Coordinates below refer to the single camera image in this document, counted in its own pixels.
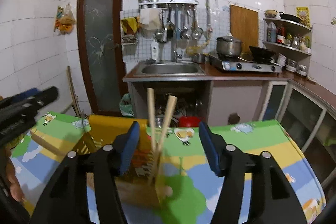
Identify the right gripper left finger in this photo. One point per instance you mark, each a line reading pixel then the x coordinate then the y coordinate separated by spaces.
pixel 64 199

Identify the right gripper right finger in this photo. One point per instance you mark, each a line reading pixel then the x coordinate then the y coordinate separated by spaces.
pixel 273 200

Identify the wooden chopstick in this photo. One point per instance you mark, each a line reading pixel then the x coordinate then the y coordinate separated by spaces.
pixel 170 107
pixel 151 116

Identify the steel kitchen sink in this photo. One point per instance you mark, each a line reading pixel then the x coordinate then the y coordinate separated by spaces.
pixel 169 69

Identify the person's left hand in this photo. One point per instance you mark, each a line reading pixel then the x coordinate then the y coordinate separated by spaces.
pixel 14 186

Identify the hanging orange plastic bag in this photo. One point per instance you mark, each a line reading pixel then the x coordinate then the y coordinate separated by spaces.
pixel 67 20

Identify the green trash bin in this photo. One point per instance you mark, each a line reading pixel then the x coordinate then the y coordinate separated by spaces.
pixel 125 106

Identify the red bowl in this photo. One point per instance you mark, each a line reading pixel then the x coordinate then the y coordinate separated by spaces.
pixel 188 121

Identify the steel gas stove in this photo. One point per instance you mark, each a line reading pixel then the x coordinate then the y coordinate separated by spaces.
pixel 241 65

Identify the dark brown glass door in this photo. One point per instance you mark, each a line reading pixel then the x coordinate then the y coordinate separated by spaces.
pixel 100 54

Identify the yellow rubber gloves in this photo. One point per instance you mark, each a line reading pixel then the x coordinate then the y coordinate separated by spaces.
pixel 130 25

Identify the black wok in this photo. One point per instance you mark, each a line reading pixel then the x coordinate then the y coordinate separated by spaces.
pixel 261 55

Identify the white soap bottle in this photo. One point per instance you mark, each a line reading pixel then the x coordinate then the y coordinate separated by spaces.
pixel 155 50

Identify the steel cooking pot with lid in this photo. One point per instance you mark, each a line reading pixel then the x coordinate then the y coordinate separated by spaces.
pixel 229 46

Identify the chrome faucet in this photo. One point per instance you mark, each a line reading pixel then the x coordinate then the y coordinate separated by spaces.
pixel 169 35

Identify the rectangular wooden cutting board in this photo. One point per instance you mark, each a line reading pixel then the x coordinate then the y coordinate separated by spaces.
pixel 244 25

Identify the steel utensil rack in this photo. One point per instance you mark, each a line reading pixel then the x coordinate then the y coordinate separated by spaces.
pixel 165 3

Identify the corner wall shelf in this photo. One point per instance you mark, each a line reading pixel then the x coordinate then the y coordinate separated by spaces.
pixel 292 36

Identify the yellow wall poster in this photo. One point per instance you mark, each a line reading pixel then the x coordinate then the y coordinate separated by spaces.
pixel 303 14

